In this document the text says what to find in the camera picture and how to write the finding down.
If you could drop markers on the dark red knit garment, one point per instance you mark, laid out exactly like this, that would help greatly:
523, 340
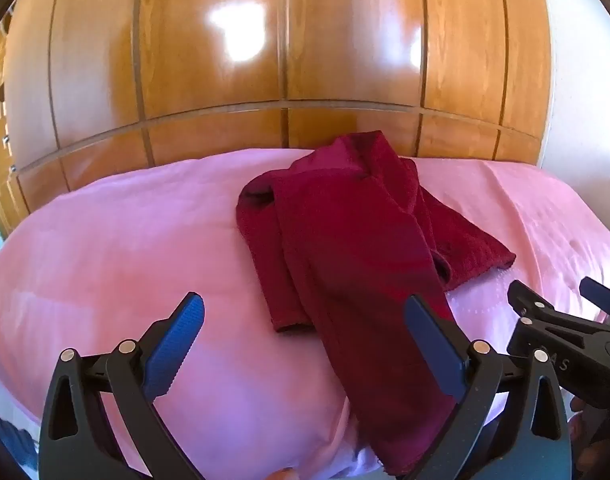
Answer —
345, 240

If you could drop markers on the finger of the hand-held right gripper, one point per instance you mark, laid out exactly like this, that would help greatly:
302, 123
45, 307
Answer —
530, 302
602, 292

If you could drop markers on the pink bed sheet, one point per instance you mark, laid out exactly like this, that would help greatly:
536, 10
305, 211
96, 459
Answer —
110, 240

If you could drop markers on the person's right hand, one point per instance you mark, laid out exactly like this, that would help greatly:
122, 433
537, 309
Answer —
578, 427

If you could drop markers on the dark blue cloth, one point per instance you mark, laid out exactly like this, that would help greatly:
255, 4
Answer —
7, 435

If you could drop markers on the wooden wardrobe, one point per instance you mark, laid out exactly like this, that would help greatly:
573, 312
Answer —
210, 110

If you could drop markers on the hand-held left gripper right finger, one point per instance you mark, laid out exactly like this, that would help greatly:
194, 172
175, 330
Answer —
435, 350

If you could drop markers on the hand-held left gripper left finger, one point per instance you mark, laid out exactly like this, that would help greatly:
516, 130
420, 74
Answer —
177, 340

